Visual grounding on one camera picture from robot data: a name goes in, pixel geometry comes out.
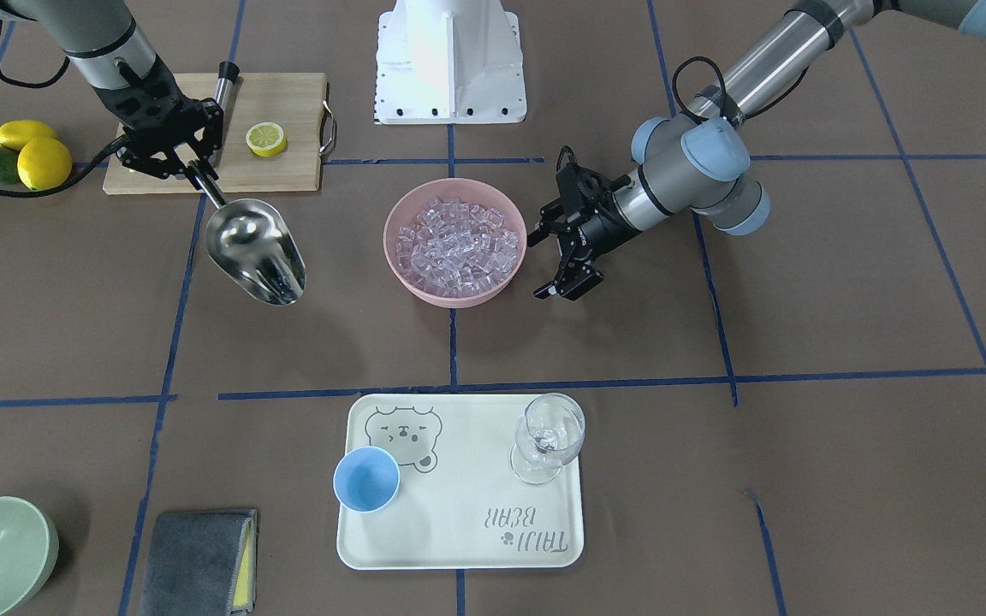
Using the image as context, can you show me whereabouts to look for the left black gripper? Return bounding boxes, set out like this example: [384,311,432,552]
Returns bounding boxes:
[526,163,641,301]

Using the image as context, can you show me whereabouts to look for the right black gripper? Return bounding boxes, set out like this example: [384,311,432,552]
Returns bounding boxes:
[103,60,224,179]

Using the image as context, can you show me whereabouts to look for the metal ice scoop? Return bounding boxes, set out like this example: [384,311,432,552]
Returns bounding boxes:
[187,160,306,305]

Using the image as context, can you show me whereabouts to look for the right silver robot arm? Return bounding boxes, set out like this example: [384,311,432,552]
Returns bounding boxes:
[0,1,223,179]

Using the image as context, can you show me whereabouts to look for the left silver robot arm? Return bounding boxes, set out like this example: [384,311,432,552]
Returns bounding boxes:
[527,1,986,300]

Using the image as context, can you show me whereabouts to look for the clear ice cubes pile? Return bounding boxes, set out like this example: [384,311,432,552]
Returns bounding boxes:
[387,198,524,299]

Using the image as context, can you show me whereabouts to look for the blue plastic cup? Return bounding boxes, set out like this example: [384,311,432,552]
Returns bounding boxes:
[332,446,401,513]

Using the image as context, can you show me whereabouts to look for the lemon half slice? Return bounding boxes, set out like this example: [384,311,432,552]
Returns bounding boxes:
[244,121,288,157]

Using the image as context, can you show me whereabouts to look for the pink bowl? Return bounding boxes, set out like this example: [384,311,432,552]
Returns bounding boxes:
[381,178,526,308]

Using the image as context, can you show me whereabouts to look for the yellow lemon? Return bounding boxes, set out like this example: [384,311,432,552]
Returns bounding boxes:
[17,138,74,191]
[0,120,58,153]

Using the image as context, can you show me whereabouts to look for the wooden cutting board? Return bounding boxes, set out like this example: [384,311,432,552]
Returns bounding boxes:
[103,73,326,196]

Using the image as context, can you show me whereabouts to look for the clear wine glass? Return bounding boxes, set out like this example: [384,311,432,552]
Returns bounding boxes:
[509,393,586,486]

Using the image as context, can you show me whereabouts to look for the white bear tray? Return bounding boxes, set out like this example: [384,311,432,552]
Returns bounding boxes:
[336,394,585,570]

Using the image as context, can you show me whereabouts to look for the grey folded cloth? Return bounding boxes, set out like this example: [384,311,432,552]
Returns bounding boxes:
[140,508,258,615]

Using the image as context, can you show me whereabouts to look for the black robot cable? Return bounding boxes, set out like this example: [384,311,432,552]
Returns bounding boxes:
[0,17,130,199]

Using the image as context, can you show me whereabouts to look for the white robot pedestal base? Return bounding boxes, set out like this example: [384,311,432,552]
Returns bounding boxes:
[373,1,528,126]

